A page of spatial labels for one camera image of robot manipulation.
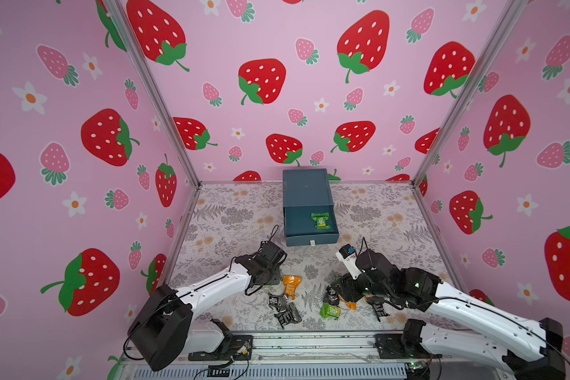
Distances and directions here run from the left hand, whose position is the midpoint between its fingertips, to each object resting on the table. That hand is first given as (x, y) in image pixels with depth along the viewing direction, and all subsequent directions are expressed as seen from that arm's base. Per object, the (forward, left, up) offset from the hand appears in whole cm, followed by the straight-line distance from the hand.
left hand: (275, 275), depth 87 cm
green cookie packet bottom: (-12, -19, -2) cm, 23 cm away
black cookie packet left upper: (-9, -2, -2) cm, 9 cm away
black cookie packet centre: (-7, -20, -2) cm, 22 cm away
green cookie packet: (+16, -17, +14) cm, 27 cm away
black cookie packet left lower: (-14, -6, -3) cm, 15 cm away
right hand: (-7, -21, +12) cm, 26 cm away
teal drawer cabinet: (+25, -12, +19) cm, 34 cm away
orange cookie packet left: (-2, -6, -3) cm, 7 cm away
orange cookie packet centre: (-10, -27, -2) cm, 28 cm away
